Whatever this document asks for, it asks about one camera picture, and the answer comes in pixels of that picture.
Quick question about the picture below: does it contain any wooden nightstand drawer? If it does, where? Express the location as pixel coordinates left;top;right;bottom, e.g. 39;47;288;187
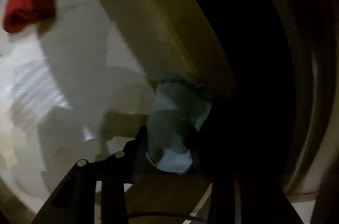
1;0;338;223

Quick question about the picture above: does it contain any light blue underwear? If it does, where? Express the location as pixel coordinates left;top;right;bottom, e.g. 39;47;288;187
145;74;211;174

